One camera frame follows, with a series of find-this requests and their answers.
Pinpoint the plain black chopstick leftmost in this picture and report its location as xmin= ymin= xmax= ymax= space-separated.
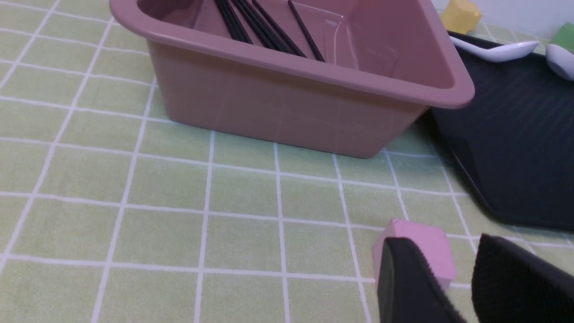
xmin=214 ymin=0 xmax=247 ymax=43

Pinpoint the pink plastic bin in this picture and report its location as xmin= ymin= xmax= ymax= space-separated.
xmin=109 ymin=0 xmax=475 ymax=159

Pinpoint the white spoon centre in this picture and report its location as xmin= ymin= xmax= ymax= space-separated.
xmin=545 ymin=44 xmax=574 ymax=82

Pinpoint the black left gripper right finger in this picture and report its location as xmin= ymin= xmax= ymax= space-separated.
xmin=471 ymin=234 xmax=574 ymax=323

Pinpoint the pink cube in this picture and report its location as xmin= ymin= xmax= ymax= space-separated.
xmin=372 ymin=218 xmax=457 ymax=291

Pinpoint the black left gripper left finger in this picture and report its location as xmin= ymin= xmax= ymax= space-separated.
xmin=377 ymin=237 xmax=466 ymax=323

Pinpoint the plain black chopstick rightmost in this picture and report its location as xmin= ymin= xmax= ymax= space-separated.
xmin=287 ymin=0 xmax=326 ymax=62

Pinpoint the green cube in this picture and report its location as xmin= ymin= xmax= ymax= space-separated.
xmin=548 ymin=22 xmax=574 ymax=54

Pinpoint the black plastic tray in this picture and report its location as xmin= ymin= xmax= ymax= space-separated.
xmin=430 ymin=49 xmax=574 ymax=231

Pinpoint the plain black chopstick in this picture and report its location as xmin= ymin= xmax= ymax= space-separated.
xmin=227 ymin=0 xmax=253 ymax=44
xmin=214 ymin=0 xmax=247 ymax=43
xmin=287 ymin=0 xmax=326 ymax=62

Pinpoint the white spoon far left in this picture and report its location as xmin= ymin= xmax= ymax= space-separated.
xmin=450 ymin=36 xmax=540 ymax=63

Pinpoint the white spoon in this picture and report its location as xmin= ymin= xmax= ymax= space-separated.
xmin=450 ymin=36 xmax=540 ymax=63
xmin=545 ymin=44 xmax=574 ymax=82

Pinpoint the yellow cube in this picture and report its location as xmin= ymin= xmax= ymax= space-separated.
xmin=441 ymin=0 xmax=482 ymax=34

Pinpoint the black gold-tip chopstick bin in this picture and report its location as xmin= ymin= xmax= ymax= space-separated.
xmin=232 ymin=0 xmax=293 ymax=54

